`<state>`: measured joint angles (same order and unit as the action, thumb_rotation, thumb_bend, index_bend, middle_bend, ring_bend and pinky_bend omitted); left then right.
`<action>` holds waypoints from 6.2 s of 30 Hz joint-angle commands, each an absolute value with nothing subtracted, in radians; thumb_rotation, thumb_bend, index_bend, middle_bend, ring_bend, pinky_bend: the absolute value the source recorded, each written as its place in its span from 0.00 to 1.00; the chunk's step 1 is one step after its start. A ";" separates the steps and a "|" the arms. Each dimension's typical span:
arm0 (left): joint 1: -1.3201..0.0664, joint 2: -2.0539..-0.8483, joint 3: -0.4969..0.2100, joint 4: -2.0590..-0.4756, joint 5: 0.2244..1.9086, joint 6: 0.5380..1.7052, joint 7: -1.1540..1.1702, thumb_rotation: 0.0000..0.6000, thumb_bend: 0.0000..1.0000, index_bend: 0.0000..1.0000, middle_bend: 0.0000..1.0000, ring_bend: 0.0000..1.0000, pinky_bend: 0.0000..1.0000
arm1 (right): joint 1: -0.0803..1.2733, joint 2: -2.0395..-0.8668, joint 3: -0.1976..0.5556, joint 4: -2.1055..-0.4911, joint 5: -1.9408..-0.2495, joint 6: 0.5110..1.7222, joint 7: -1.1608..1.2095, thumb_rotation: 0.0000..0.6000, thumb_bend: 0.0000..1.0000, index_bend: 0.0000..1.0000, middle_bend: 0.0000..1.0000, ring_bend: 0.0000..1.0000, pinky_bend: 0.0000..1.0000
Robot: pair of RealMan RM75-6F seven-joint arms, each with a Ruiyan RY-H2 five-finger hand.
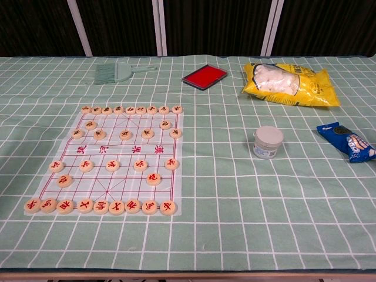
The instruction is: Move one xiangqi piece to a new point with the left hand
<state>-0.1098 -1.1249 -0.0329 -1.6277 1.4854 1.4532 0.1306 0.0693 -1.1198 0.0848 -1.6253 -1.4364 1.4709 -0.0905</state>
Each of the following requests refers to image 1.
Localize translucent Chinese chess board sheet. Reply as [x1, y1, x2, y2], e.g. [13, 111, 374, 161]
[26, 107, 185, 218]

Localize white plastic jar with lid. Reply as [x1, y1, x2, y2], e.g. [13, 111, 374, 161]
[252, 125, 285, 161]

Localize white partition frame post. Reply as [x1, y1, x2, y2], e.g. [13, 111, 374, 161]
[152, 0, 169, 57]
[66, 0, 93, 57]
[259, 0, 280, 56]

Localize blue cookie packet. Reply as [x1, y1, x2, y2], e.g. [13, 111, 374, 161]
[316, 123, 376, 164]

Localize green checked tablecloth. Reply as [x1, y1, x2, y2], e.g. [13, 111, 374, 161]
[0, 54, 376, 273]

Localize small green hand brush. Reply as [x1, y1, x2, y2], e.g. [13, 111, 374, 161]
[93, 63, 119, 86]

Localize red print cannon chess piece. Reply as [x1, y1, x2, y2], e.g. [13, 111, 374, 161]
[146, 172, 162, 187]
[56, 174, 73, 189]

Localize dark partition panel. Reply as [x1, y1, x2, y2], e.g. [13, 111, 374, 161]
[271, 0, 376, 58]
[0, 0, 86, 58]
[73, 0, 159, 57]

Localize yellow bag of white sweets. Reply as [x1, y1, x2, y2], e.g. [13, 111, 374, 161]
[241, 62, 341, 108]

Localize red ink pad black case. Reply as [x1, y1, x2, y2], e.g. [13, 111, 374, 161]
[181, 65, 229, 92]

